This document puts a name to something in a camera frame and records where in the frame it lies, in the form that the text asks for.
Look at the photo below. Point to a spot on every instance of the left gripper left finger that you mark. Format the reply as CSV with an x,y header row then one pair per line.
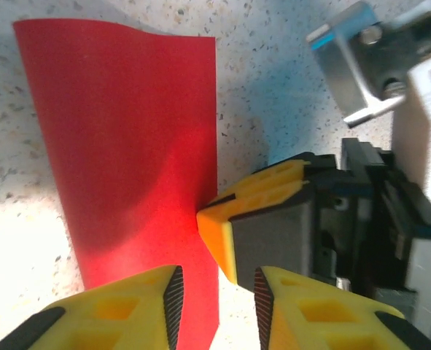
x,y
127,317

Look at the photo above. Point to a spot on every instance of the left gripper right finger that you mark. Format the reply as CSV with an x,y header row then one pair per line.
x,y
328,321

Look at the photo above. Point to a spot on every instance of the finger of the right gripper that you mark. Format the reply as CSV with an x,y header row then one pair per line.
x,y
284,171
270,244

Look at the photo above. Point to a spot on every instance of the red square paper sheet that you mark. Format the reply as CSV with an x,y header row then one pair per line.
x,y
127,127

